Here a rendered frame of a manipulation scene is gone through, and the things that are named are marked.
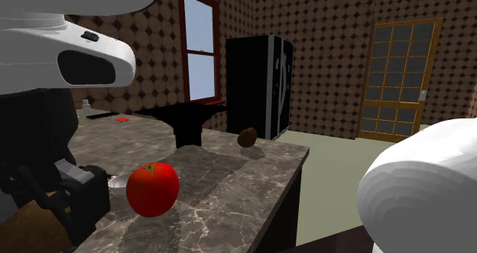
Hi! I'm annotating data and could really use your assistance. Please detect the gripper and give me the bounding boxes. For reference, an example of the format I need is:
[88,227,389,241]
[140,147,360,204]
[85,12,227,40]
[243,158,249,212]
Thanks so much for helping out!
[0,87,112,248]

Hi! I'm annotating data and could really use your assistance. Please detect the small silver bowl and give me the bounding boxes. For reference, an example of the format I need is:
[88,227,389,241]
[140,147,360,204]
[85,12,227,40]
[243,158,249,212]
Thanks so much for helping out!
[107,172,134,190]

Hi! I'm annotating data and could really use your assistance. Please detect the red tomato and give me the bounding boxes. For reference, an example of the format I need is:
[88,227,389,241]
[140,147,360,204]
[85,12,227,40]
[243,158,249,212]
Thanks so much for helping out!
[125,161,180,219]

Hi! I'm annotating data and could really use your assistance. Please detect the black anvil-shaped stand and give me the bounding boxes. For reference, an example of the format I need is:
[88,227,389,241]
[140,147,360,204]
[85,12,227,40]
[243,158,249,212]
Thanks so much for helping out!
[133,102,229,149]

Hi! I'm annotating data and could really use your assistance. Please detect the brown potato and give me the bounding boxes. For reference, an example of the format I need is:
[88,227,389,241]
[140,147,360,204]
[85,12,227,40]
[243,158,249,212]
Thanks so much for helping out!
[237,127,259,149]

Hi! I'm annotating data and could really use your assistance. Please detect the red-framed window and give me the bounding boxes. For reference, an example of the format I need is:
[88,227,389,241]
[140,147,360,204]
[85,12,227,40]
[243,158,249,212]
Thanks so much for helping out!
[177,0,226,105]

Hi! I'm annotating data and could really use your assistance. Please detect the black refrigerator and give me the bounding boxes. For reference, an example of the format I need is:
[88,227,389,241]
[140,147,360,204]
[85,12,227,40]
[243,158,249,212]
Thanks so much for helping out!
[225,34,295,141]

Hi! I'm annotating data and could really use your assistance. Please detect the wooden door with glass panes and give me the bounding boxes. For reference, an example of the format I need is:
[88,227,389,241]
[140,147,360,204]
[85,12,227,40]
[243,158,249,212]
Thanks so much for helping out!
[357,18,445,144]

